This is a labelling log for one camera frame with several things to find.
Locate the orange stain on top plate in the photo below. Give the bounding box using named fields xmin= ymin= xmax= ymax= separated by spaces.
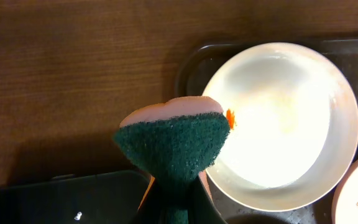
xmin=226 ymin=109 xmax=236 ymax=130

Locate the black rectangular sponge tray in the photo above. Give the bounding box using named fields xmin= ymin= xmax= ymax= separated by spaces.
xmin=0 ymin=171 xmax=149 ymax=223

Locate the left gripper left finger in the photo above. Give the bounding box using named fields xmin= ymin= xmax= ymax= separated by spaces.
xmin=129 ymin=179 xmax=167 ymax=224

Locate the green and pink sponge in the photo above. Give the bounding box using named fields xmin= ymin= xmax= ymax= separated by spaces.
xmin=113 ymin=96 xmax=230 ymax=224

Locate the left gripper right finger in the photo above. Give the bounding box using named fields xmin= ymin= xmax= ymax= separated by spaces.
xmin=188 ymin=177 xmax=227 ymax=224

